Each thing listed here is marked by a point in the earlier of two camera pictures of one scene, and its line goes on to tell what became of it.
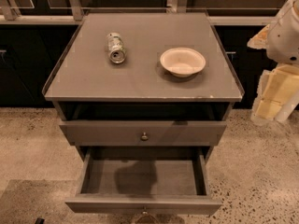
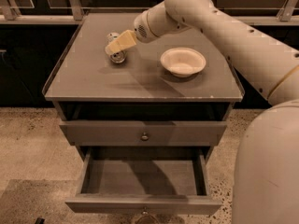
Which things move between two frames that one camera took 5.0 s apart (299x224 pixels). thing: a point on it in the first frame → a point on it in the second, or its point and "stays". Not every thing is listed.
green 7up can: (116, 47) stays
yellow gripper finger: (279, 85) → (149, 26)
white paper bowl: (182, 62) stays
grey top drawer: (143, 133) stays
